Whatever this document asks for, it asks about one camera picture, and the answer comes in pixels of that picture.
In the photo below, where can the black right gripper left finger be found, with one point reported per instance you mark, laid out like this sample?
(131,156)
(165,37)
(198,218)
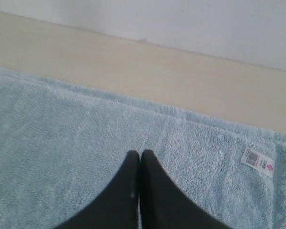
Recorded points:
(116,207)

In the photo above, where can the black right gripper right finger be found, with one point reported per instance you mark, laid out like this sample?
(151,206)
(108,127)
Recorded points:
(163,205)

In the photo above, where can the light blue fluffy towel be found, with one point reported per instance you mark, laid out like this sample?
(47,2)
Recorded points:
(61,144)

